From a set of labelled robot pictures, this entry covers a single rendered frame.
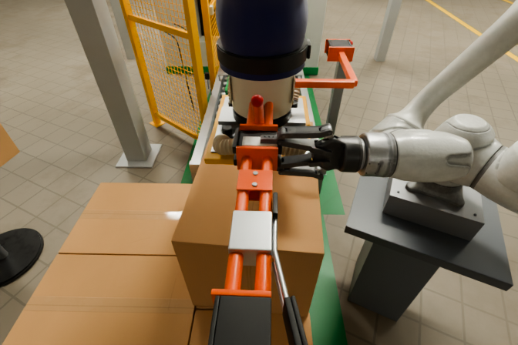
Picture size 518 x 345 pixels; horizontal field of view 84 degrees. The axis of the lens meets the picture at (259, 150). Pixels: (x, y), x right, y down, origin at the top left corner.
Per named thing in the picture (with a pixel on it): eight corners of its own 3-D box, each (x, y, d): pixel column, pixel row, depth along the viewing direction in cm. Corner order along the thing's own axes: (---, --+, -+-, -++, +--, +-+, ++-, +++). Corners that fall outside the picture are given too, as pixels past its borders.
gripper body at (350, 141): (368, 149, 53) (317, 148, 53) (358, 182, 58) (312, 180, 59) (359, 126, 59) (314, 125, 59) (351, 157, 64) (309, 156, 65)
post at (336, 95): (316, 169, 234) (338, 45, 170) (324, 169, 233) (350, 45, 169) (317, 175, 228) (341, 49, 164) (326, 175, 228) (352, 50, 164)
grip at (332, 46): (324, 52, 107) (325, 38, 103) (347, 52, 106) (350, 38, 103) (327, 61, 100) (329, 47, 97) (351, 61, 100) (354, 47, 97)
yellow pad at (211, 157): (222, 98, 102) (221, 86, 98) (250, 99, 101) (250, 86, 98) (204, 164, 76) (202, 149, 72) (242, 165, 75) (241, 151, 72)
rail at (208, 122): (232, 43, 341) (230, 26, 329) (237, 43, 341) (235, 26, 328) (194, 187, 163) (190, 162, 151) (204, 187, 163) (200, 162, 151)
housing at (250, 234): (233, 226, 49) (231, 209, 46) (273, 227, 48) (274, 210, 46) (227, 266, 43) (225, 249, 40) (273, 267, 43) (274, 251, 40)
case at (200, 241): (224, 182, 147) (216, 116, 121) (303, 188, 144) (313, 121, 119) (193, 305, 101) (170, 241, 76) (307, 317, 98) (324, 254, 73)
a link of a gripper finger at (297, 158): (327, 148, 61) (327, 153, 61) (274, 155, 62) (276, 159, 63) (330, 160, 58) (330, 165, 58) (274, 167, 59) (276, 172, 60)
